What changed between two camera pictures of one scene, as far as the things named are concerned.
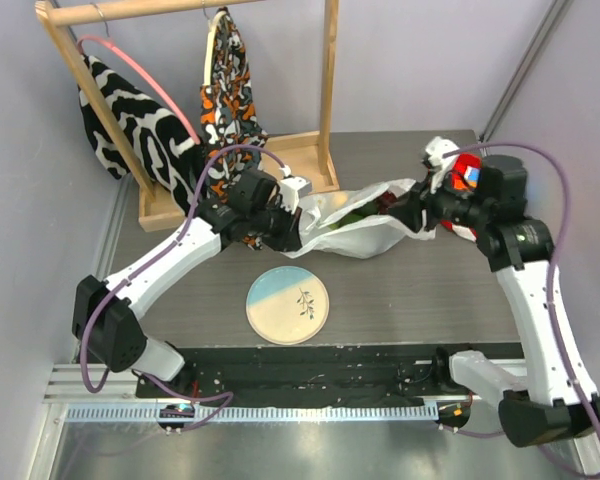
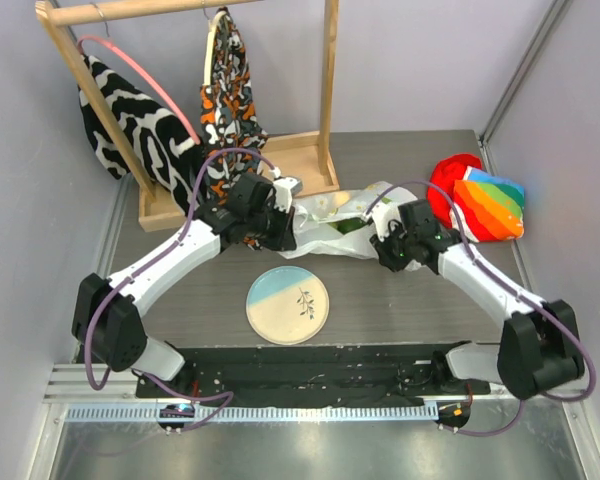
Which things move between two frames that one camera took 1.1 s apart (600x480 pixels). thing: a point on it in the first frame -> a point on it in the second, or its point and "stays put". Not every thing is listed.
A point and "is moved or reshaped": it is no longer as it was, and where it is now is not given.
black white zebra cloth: (172, 158) stays put
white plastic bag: (359, 238) is moved or reshaped
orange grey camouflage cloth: (230, 115) stays put
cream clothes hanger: (209, 43) stays put
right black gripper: (415, 204) -> (385, 252)
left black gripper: (290, 237) stays put
